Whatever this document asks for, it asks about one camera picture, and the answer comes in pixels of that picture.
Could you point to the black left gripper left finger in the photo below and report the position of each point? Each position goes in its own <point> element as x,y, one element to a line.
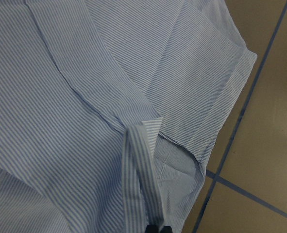
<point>152,229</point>

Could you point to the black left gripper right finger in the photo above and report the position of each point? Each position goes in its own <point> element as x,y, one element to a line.
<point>166,229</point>

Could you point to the light blue striped shirt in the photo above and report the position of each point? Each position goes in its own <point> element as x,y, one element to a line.
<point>110,109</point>

